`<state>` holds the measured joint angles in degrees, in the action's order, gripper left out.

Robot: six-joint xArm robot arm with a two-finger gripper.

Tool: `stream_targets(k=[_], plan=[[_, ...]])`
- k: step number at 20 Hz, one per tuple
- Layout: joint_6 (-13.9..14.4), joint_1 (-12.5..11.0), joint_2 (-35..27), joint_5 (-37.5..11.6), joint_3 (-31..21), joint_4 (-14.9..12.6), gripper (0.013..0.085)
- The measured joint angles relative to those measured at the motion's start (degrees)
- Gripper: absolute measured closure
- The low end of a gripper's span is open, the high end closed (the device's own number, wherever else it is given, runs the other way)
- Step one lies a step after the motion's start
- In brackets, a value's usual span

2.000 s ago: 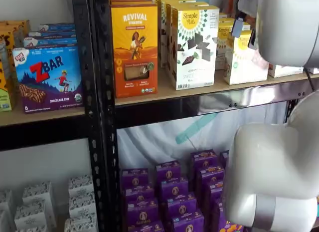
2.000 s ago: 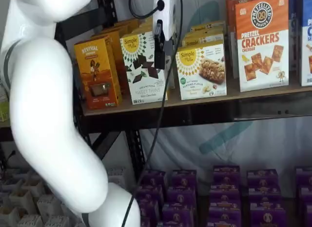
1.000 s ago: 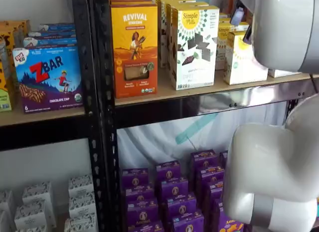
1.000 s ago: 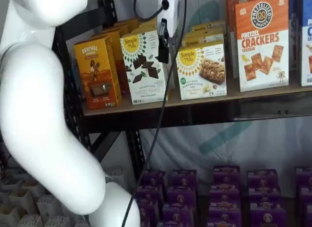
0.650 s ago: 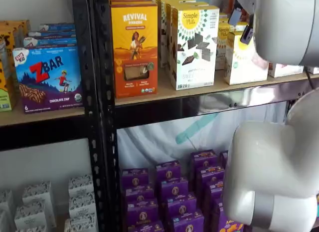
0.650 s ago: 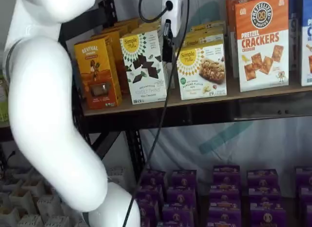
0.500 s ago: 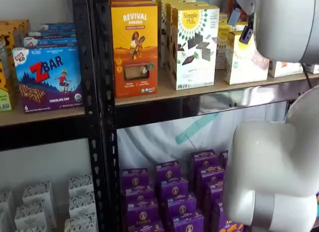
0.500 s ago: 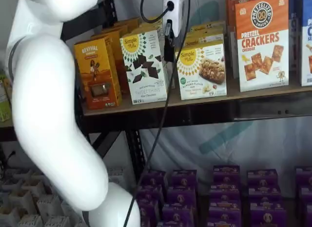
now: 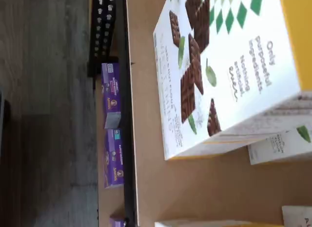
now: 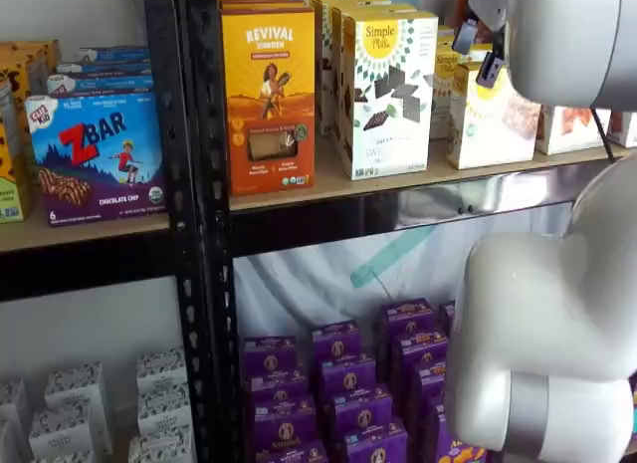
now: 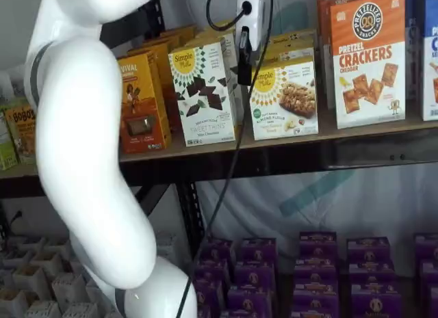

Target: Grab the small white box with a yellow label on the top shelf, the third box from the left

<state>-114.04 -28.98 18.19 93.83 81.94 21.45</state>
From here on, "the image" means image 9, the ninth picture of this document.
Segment black metal shelf rack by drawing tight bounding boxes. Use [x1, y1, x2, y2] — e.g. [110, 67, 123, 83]
[87, 0, 140, 227]

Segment purple bunny snack box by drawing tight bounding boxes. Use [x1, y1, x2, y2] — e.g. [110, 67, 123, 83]
[109, 215, 128, 227]
[101, 62, 123, 129]
[104, 128, 125, 189]

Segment white mint cookie box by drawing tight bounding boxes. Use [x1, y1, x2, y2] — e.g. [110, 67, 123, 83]
[248, 126, 312, 165]
[153, 0, 312, 162]

